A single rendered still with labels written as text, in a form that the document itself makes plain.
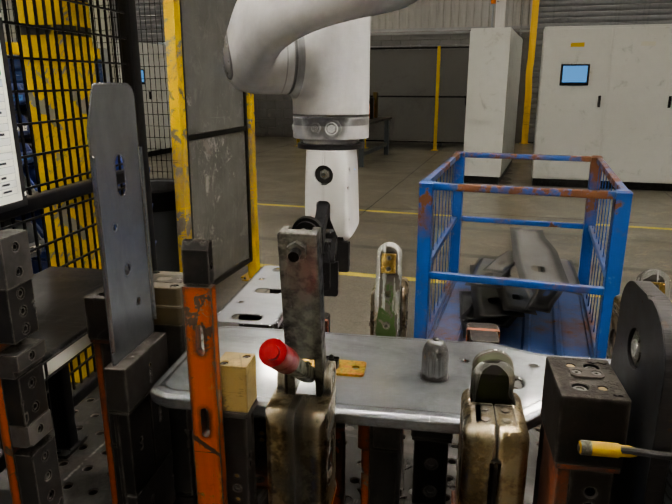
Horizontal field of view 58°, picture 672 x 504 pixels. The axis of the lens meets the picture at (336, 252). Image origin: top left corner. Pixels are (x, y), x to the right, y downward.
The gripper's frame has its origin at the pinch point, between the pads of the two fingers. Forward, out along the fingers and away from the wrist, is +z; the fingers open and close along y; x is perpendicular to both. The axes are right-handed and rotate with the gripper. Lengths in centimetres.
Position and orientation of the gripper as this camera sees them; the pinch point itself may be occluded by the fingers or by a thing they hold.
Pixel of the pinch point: (331, 274)
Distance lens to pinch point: 71.9
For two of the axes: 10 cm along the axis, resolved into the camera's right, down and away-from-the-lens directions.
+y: 1.6, -2.6, 9.5
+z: 0.0, 9.6, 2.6
